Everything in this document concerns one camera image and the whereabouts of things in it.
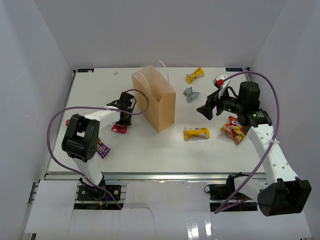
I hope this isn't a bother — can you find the yellow snack bar wrapper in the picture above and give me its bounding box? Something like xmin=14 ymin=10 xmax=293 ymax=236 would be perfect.
xmin=184 ymin=127 xmax=210 ymax=140

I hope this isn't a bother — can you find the purple M&M's packet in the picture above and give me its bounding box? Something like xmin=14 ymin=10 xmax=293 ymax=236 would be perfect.
xmin=96 ymin=139 xmax=111 ymax=159

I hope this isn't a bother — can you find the brown paper bag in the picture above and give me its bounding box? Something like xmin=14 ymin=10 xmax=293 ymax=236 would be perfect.
xmin=131 ymin=65 xmax=176 ymax=133

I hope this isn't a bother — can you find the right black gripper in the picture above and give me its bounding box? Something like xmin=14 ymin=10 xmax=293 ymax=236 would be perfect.
xmin=197 ymin=85 xmax=245 ymax=121

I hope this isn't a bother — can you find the aluminium front rail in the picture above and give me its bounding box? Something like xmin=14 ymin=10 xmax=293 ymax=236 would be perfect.
xmin=44 ymin=172 xmax=283 ymax=181

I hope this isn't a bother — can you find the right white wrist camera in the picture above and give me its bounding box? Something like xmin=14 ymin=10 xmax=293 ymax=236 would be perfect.
xmin=213 ymin=73 xmax=231 ymax=99

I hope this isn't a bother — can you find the pink candy packet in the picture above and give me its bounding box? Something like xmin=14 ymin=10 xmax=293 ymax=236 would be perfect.
xmin=111 ymin=123 xmax=128 ymax=134

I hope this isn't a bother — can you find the orange fruit candy bag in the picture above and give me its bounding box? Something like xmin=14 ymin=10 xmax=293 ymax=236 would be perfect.
xmin=220 ymin=116 xmax=247 ymax=145

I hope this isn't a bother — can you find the silver crumpled wrapper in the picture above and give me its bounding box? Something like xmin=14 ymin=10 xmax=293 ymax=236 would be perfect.
xmin=183 ymin=87 xmax=201 ymax=103

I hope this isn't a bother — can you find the small yellow candy wrapper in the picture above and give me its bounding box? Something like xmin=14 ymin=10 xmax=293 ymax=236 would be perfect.
xmin=186 ymin=67 xmax=205 ymax=85

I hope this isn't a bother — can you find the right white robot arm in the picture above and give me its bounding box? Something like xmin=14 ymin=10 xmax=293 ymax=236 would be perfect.
xmin=197 ymin=81 xmax=312 ymax=216

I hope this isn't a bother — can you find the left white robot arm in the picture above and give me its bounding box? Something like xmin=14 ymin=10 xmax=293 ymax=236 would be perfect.
xmin=61 ymin=92 xmax=136 ymax=200

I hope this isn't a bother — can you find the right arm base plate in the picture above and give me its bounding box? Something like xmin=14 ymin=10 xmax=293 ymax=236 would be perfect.
xmin=203 ymin=172 xmax=258 ymax=213

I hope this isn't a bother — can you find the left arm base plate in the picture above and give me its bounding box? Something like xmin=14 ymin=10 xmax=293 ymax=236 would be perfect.
xmin=74 ymin=185 xmax=123 ymax=210

